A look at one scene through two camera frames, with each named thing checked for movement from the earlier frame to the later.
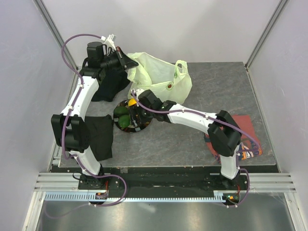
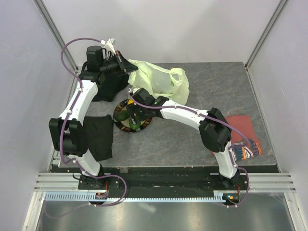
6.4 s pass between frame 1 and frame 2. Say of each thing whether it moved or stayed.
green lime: moved
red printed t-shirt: stayed
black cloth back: stayed
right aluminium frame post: stayed
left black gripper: moved
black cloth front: stayed
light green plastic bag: moved
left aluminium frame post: stayed
